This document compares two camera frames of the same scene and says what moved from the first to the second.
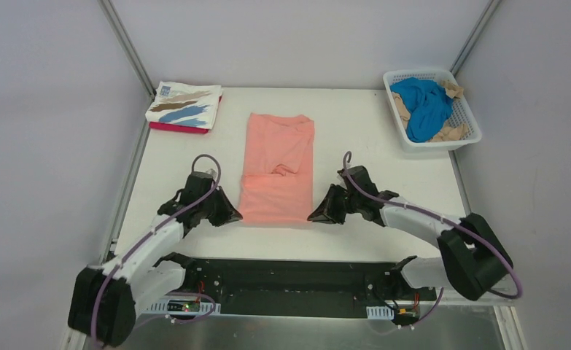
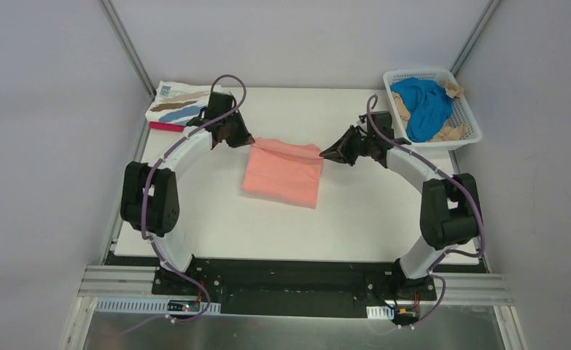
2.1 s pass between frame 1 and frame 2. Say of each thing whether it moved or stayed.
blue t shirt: stayed
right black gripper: moved
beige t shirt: stayed
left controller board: stayed
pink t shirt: moved
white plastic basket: stayed
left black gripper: moved
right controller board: stayed
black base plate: stayed
